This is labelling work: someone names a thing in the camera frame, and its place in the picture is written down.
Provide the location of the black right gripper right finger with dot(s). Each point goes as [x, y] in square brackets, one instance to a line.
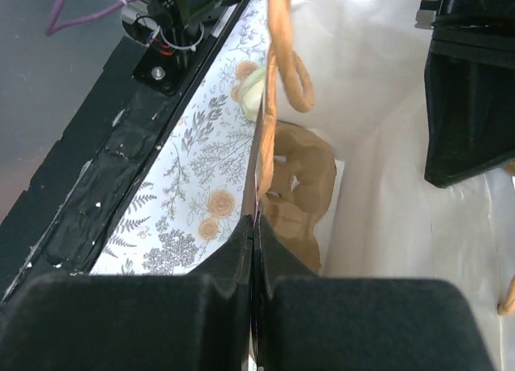
[305, 322]

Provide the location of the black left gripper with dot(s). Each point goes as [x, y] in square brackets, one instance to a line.
[469, 82]

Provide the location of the brown paper bag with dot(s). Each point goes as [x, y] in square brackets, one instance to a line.
[351, 72]

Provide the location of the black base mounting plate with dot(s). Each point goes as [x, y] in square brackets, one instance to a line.
[62, 222]

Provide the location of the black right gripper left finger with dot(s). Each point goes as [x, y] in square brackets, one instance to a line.
[196, 321]

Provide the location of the green napa cabbage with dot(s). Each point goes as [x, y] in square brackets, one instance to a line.
[250, 93]

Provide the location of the brown pulp cup carrier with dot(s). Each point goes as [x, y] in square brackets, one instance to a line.
[301, 190]

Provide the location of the floral table mat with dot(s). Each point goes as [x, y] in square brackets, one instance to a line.
[190, 200]

